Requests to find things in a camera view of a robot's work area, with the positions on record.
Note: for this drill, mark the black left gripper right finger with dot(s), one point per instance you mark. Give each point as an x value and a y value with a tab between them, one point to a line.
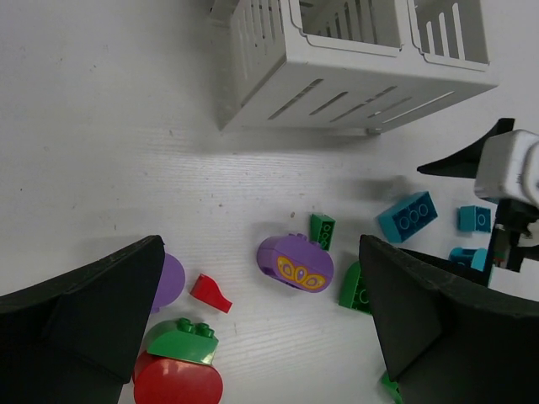
445	339

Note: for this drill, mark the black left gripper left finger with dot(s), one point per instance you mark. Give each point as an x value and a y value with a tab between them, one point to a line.
75	338

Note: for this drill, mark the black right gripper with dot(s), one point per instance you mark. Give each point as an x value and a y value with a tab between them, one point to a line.
514	236

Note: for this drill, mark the teal square lego brick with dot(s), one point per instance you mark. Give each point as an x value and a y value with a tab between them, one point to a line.
474	218

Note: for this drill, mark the green square lego brick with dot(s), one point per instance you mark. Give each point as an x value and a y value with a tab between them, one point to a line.
391	388

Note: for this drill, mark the teal rounded lego piece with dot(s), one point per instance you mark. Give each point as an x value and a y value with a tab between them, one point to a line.
469	257

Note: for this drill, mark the red round lego piece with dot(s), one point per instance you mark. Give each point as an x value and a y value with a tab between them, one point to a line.
161	380

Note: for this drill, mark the teal long lego brick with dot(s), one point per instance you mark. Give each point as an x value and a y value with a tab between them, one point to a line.
407	217

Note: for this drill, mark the green arched lego brick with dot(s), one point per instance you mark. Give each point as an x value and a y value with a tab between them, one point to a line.
353	294

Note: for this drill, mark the green curved lego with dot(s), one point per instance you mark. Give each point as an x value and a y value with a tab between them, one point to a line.
182	340

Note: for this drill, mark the plain purple rounded lego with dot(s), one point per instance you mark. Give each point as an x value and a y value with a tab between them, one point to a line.
171	283

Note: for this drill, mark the small green slope lego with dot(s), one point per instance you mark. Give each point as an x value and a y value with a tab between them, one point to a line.
322	230

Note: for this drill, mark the purple crown lego piece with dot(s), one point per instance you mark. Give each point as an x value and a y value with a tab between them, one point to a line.
296	261

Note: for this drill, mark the small red sloped lego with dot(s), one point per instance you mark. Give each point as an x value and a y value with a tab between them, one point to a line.
207	290

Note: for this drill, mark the white slotted container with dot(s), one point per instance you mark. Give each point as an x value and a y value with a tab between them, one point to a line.
332	65

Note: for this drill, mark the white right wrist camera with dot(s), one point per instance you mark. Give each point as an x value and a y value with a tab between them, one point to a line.
508	168

